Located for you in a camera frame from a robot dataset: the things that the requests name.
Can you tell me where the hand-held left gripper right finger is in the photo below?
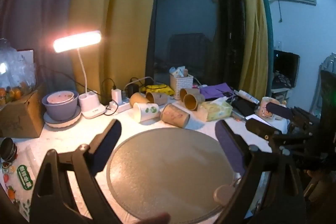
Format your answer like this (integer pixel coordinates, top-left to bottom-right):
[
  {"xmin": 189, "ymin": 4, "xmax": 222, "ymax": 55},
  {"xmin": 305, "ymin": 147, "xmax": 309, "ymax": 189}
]
[{"xmin": 210, "ymin": 120, "xmax": 307, "ymax": 224}]

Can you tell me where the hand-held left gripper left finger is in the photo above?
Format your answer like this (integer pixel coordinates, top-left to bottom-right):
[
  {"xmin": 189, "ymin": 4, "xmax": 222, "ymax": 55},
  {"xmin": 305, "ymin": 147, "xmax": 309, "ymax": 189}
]
[{"xmin": 29, "ymin": 119, "xmax": 124, "ymax": 224}]

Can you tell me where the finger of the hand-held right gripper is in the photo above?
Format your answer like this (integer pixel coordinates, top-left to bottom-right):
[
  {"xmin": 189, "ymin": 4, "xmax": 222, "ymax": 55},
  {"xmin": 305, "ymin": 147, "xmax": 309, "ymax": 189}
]
[
  {"xmin": 266, "ymin": 102, "xmax": 298, "ymax": 121},
  {"xmin": 245, "ymin": 118, "xmax": 281, "ymax": 141}
]

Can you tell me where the brown paper cup pink print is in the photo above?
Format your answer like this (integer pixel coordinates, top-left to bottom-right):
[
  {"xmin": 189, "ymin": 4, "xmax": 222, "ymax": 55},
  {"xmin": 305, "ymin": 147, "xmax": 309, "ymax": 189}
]
[{"xmin": 160, "ymin": 103, "xmax": 190, "ymax": 128}]

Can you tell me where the white paper cup green print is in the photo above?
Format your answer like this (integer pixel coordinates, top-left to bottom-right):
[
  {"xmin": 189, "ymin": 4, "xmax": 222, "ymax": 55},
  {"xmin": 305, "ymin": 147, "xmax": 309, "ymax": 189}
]
[{"xmin": 133, "ymin": 102, "xmax": 160, "ymax": 123}]

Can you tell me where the plain brown paper cup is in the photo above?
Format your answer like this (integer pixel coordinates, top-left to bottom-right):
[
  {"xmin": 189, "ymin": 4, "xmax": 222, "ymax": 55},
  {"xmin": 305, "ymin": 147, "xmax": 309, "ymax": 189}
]
[
  {"xmin": 146, "ymin": 91, "xmax": 168, "ymax": 105},
  {"xmin": 179, "ymin": 88, "xmax": 200, "ymax": 101},
  {"xmin": 129, "ymin": 92, "xmax": 151, "ymax": 107},
  {"xmin": 183, "ymin": 94, "xmax": 205, "ymax": 111}
]

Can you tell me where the smartphone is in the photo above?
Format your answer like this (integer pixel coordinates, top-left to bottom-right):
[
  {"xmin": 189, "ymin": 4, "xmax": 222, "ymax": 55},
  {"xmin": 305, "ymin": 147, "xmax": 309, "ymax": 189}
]
[{"xmin": 245, "ymin": 114, "xmax": 274, "ymax": 123}]

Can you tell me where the white printed mug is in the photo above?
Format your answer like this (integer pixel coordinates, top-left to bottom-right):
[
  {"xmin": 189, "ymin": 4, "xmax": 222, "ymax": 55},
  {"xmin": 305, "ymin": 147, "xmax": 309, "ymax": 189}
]
[{"xmin": 259, "ymin": 97, "xmax": 281, "ymax": 121}]

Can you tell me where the white shelf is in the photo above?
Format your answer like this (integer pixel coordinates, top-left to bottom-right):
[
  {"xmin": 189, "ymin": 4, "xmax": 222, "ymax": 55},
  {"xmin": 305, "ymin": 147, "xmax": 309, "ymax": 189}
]
[{"xmin": 270, "ymin": 88, "xmax": 292, "ymax": 110}]

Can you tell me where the black pouch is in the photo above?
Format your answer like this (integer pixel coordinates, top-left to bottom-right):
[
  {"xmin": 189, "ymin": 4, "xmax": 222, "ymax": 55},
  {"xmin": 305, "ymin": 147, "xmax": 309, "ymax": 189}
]
[{"xmin": 230, "ymin": 99, "xmax": 261, "ymax": 117}]

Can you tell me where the white tube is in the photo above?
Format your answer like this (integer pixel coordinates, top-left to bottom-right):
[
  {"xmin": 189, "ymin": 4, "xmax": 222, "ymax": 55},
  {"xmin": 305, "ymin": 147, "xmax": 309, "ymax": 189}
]
[{"xmin": 234, "ymin": 90, "xmax": 260, "ymax": 104}]

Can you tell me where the white power strip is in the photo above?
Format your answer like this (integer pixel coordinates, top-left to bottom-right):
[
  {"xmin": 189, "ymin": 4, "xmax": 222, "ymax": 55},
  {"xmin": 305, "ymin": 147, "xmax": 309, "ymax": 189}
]
[{"xmin": 105, "ymin": 97, "xmax": 132, "ymax": 114}]

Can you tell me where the green tissue pack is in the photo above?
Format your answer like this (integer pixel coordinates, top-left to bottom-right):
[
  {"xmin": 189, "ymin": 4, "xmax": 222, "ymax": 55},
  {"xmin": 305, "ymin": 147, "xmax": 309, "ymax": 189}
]
[{"xmin": 200, "ymin": 97, "xmax": 234, "ymax": 122}]

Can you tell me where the white desk lamp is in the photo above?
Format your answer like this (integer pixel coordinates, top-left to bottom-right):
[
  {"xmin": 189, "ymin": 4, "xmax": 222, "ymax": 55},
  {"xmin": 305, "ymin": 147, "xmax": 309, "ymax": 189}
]
[{"xmin": 53, "ymin": 30, "xmax": 106, "ymax": 119}]

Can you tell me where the dark monitor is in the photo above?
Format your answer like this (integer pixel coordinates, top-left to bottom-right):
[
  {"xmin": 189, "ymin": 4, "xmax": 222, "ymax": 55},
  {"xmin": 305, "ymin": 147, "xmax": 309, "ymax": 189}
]
[{"xmin": 273, "ymin": 50, "xmax": 300, "ymax": 89}]

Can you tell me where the white charger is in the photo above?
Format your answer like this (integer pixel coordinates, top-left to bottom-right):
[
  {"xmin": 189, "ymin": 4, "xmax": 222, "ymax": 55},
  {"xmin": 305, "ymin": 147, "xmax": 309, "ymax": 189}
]
[{"xmin": 112, "ymin": 88, "xmax": 122, "ymax": 104}]

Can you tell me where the white plate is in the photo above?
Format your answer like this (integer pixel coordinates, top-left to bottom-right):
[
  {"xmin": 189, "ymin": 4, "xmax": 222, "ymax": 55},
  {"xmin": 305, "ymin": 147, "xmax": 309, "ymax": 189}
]
[{"xmin": 43, "ymin": 106, "xmax": 82, "ymax": 130}]

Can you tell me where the purple cloth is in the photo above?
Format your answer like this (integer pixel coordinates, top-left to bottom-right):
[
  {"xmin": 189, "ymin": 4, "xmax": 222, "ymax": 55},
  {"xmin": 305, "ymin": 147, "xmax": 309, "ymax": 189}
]
[{"xmin": 199, "ymin": 83, "xmax": 235, "ymax": 100}]

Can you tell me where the black power adapter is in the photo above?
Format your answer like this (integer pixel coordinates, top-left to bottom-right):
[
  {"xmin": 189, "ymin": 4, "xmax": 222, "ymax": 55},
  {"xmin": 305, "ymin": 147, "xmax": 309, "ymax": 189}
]
[{"xmin": 128, "ymin": 84, "xmax": 140, "ymax": 98}]

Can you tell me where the blue bowl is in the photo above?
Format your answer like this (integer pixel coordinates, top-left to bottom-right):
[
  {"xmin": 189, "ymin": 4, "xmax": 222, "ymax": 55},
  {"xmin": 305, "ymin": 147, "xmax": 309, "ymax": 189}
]
[{"xmin": 41, "ymin": 90, "xmax": 79, "ymax": 122}]

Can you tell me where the pink white bowl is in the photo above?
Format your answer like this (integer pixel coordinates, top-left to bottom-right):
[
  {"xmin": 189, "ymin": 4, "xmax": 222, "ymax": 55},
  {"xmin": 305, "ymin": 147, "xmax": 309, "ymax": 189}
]
[{"xmin": 47, "ymin": 91, "xmax": 75, "ymax": 105}]

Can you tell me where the round grey mat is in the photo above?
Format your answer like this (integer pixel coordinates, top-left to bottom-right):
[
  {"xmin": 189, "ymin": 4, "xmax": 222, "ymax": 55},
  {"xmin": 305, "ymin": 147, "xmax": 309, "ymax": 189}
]
[{"xmin": 106, "ymin": 127, "xmax": 238, "ymax": 223}]

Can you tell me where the yellow packet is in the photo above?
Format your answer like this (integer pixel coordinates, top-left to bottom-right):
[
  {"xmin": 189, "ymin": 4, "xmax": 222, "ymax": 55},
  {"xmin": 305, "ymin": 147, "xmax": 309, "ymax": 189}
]
[{"xmin": 139, "ymin": 84, "xmax": 175, "ymax": 96}]

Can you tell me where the white woven basket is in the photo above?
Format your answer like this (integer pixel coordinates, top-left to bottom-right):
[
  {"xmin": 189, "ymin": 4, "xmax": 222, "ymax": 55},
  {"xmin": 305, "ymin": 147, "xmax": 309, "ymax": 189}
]
[{"xmin": 169, "ymin": 66, "xmax": 194, "ymax": 94}]

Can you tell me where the yellow curtain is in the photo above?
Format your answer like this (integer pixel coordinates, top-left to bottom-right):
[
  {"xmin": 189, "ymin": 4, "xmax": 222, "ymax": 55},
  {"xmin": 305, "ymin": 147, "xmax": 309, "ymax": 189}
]
[
  {"xmin": 234, "ymin": 0, "xmax": 269, "ymax": 98},
  {"xmin": 69, "ymin": 0, "xmax": 162, "ymax": 106}
]

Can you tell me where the cardboard box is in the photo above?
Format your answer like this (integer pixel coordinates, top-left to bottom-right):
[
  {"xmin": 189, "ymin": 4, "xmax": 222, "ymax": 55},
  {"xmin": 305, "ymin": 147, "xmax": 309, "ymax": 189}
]
[{"xmin": 0, "ymin": 85, "xmax": 46, "ymax": 139}]

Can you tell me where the teal curtain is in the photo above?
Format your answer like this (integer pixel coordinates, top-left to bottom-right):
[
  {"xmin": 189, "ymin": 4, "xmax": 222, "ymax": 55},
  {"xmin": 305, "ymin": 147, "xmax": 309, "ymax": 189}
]
[{"xmin": 251, "ymin": 0, "xmax": 275, "ymax": 94}]

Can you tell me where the fruit printed plastic bag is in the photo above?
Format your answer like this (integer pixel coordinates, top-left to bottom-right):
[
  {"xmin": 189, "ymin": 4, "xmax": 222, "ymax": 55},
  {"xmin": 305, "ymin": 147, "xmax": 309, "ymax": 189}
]
[{"xmin": 0, "ymin": 160, "xmax": 35, "ymax": 222}]

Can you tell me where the black round container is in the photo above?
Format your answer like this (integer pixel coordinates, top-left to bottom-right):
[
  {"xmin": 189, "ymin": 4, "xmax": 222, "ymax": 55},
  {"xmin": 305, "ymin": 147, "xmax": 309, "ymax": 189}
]
[{"xmin": 0, "ymin": 137, "xmax": 18, "ymax": 162}]

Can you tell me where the clear plastic bag of fruit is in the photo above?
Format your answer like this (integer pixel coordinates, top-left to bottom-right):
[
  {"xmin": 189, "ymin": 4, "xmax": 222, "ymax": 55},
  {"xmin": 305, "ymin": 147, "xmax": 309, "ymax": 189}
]
[{"xmin": 0, "ymin": 39, "xmax": 38, "ymax": 106}]

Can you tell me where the white board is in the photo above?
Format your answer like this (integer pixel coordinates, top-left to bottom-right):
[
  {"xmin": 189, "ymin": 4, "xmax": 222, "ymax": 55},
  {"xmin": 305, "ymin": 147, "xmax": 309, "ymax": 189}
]
[{"xmin": 16, "ymin": 49, "xmax": 35, "ymax": 65}]

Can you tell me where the dark window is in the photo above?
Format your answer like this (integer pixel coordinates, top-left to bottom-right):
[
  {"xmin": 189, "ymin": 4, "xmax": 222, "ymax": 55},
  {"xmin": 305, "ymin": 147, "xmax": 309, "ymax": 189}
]
[{"xmin": 146, "ymin": 0, "xmax": 246, "ymax": 89}]

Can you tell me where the grey blue curtain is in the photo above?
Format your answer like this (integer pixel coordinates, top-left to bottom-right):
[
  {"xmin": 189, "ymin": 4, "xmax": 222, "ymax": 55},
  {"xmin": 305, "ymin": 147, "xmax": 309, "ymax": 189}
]
[{"xmin": 0, "ymin": 0, "xmax": 82, "ymax": 94}]

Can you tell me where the white cable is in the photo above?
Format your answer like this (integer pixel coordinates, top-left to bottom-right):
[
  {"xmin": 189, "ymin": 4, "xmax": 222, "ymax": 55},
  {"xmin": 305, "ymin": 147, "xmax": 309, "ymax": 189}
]
[{"xmin": 123, "ymin": 76, "xmax": 156, "ymax": 92}]

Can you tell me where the black cable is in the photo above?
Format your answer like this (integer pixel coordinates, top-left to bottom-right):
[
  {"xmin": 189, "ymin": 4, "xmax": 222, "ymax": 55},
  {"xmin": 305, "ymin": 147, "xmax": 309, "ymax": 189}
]
[{"xmin": 37, "ymin": 65, "xmax": 117, "ymax": 117}]

